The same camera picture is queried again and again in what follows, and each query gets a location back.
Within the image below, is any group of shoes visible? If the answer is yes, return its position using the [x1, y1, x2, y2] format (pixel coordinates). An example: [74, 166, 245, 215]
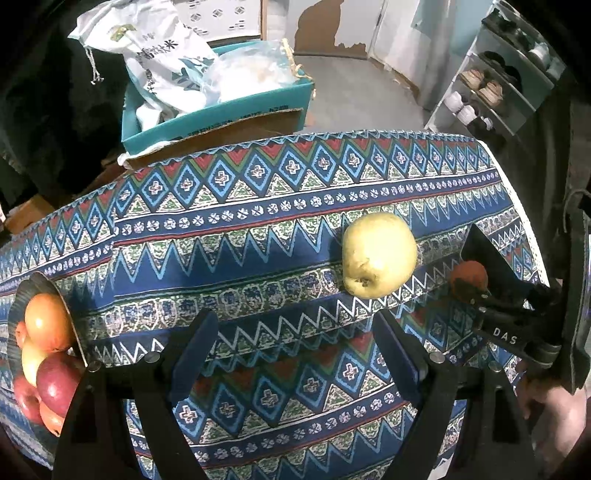
[443, 9, 561, 134]

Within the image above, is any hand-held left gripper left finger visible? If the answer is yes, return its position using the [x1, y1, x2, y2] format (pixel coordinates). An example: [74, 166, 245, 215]
[51, 309, 220, 480]

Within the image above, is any person's right hand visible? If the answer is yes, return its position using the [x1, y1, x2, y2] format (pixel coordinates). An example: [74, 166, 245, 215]
[516, 376, 591, 464]

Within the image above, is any red apple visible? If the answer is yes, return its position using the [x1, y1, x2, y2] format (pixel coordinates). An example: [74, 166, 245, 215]
[13, 375, 43, 424]
[36, 352, 86, 418]

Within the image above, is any yellow-green apple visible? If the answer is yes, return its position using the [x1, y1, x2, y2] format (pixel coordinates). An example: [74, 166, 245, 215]
[341, 212, 419, 298]

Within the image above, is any white printed cardboard box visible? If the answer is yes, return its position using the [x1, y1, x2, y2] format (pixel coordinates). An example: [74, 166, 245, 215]
[178, 0, 262, 47]

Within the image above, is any dark hanging clothing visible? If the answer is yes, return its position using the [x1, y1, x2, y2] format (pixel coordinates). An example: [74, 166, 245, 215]
[0, 0, 130, 204]

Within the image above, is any blue patterned tablecloth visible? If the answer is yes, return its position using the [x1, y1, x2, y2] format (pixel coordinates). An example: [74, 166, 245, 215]
[0, 131, 550, 480]

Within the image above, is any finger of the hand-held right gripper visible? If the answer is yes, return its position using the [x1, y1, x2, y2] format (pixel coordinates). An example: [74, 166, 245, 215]
[454, 286, 529, 321]
[461, 223, 539, 303]

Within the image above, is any brown cardboard box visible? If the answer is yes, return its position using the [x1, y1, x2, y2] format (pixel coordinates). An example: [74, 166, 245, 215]
[4, 194, 61, 236]

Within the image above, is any white printed rice bag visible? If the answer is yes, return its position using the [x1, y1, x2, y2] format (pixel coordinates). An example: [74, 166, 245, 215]
[68, 0, 218, 132]

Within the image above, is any large green pear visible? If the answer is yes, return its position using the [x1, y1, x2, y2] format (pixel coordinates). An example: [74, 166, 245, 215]
[21, 339, 49, 387]

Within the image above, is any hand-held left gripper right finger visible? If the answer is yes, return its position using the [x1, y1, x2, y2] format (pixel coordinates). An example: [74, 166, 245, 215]
[372, 311, 539, 480]

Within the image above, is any clear plastic bag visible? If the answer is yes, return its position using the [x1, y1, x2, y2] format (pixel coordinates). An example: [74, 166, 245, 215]
[198, 39, 308, 104]

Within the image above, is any scalloped dark glass plate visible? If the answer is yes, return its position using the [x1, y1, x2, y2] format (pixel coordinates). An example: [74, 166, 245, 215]
[7, 271, 89, 444]

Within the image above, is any grey shoe rack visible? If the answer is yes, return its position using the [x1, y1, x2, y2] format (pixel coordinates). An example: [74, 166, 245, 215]
[425, 0, 571, 144]

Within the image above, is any teal cardboard box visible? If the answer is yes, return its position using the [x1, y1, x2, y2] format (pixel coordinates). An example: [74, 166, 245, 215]
[117, 39, 317, 172]

